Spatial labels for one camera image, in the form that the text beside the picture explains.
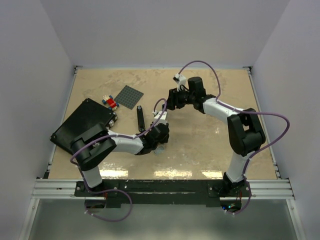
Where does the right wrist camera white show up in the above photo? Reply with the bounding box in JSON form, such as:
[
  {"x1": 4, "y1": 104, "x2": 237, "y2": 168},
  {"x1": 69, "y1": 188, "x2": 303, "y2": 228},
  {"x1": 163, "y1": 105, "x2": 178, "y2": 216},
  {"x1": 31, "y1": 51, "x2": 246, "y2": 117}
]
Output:
[{"x1": 173, "y1": 73, "x2": 187, "y2": 92}]

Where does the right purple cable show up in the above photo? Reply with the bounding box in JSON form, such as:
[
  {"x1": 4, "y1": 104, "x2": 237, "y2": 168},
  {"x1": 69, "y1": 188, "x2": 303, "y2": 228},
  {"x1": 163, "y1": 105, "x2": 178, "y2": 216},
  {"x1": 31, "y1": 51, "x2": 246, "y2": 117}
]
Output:
[{"x1": 178, "y1": 60, "x2": 292, "y2": 216}]

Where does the black flat case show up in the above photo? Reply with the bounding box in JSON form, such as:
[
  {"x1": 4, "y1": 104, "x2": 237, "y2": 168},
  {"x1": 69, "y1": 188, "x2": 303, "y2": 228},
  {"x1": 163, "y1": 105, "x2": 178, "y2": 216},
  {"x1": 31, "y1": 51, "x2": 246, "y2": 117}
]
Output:
[{"x1": 50, "y1": 98, "x2": 118, "y2": 154}]

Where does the grey lego baseplate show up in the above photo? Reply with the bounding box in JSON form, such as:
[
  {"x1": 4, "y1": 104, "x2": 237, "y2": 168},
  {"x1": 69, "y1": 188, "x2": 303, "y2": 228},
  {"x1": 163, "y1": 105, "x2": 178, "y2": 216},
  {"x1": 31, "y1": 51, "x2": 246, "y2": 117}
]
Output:
[{"x1": 115, "y1": 85, "x2": 144, "y2": 110}]

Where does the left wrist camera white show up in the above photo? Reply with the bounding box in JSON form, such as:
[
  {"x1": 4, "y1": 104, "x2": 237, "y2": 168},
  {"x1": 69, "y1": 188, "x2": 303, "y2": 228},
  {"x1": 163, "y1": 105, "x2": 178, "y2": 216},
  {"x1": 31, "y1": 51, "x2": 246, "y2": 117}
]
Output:
[{"x1": 152, "y1": 110, "x2": 168, "y2": 125}]

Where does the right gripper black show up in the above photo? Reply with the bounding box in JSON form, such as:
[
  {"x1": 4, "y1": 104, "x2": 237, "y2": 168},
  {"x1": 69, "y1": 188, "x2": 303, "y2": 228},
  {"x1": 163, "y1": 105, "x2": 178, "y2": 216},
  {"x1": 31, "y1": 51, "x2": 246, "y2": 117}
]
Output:
[{"x1": 163, "y1": 86, "x2": 196, "y2": 111}]

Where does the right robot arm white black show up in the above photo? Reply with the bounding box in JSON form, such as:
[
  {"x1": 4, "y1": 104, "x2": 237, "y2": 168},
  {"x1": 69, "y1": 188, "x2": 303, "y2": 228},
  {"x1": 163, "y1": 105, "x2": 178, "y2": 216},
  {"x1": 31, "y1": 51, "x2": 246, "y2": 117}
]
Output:
[{"x1": 166, "y1": 74, "x2": 266, "y2": 197}]

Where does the light blue stapler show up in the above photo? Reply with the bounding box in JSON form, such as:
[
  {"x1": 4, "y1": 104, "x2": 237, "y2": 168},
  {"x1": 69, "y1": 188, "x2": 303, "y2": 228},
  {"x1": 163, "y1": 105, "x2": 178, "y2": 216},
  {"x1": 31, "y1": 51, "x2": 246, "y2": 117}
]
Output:
[{"x1": 162, "y1": 103, "x2": 167, "y2": 114}]

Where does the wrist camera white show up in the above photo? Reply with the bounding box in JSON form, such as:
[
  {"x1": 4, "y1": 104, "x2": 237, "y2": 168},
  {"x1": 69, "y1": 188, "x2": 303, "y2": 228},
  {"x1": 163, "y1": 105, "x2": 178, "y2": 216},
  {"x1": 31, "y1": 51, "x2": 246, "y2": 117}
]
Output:
[
  {"x1": 152, "y1": 110, "x2": 168, "y2": 125},
  {"x1": 173, "y1": 73, "x2": 187, "y2": 92}
]

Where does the black stapler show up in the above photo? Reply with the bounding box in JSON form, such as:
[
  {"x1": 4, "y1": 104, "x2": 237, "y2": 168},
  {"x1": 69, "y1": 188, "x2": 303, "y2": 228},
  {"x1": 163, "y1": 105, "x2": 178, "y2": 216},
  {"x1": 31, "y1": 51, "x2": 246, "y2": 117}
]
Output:
[{"x1": 136, "y1": 105, "x2": 146, "y2": 133}]

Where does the staple box tray with staples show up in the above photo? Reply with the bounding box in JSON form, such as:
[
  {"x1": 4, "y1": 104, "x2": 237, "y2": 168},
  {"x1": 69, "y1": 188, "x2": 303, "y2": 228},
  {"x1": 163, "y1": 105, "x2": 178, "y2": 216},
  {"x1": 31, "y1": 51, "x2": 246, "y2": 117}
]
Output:
[{"x1": 153, "y1": 145, "x2": 165, "y2": 155}]

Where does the red blue lego car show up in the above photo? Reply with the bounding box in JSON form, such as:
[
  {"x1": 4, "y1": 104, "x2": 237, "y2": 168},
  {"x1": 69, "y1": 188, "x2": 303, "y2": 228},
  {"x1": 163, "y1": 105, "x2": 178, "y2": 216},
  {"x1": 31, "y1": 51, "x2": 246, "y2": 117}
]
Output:
[{"x1": 102, "y1": 95, "x2": 119, "y2": 111}]

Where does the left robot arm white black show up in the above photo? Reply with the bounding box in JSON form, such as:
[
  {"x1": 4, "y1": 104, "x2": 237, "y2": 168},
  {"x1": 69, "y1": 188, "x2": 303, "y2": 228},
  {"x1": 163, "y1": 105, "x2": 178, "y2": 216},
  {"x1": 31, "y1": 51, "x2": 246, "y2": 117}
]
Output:
[{"x1": 70, "y1": 123, "x2": 170, "y2": 196}]

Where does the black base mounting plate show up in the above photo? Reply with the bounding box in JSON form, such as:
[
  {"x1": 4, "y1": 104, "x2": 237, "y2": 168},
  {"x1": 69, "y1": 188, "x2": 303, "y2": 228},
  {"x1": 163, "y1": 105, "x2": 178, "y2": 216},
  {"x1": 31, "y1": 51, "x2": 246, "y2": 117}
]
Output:
[{"x1": 74, "y1": 179, "x2": 251, "y2": 211}]

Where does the purple cable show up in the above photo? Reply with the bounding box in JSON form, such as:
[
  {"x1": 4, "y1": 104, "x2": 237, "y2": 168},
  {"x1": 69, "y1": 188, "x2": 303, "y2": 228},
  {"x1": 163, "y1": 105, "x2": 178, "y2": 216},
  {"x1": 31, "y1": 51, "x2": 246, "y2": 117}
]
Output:
[
  {"x1": 69, "y1": 97, "x2": 168, "y2": 222},
  {"x1": 178, "y1": 60, "x2": 292, "y2": 216}
]

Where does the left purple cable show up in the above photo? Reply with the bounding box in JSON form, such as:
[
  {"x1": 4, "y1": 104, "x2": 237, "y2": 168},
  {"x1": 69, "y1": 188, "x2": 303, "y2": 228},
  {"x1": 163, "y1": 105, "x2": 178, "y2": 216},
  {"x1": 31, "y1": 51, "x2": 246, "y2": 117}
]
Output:
[{"x1": 69, "y1": 97, "x2": 168, "y2": 222}]

